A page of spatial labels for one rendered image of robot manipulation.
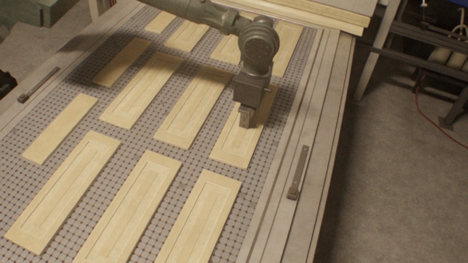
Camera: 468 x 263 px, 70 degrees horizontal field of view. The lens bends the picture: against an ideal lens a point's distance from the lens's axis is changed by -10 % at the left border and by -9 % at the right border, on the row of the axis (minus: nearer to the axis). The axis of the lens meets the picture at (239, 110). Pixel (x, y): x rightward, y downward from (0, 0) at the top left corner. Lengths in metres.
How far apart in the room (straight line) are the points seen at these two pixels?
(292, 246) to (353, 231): 1.19
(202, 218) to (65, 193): 0.62
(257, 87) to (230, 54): 0.76
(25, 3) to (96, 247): 1.06
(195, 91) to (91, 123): 0.60
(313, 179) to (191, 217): 0.63
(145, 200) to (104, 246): 0.26
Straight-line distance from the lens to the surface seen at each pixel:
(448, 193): 3.36
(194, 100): 2.02
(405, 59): 3.38
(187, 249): 1.51
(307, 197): 1.75
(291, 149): 1.87
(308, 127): 2.00
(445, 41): 3.30
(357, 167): 3.10
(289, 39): 2.62
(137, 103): 2.03
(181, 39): 2.50
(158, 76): 2.19
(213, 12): 1.58
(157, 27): 2.63
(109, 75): 2.24
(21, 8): 1.77
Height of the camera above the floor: 2.27
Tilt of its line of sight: 44 degrees down
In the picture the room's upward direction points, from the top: 7 degrees clockwise
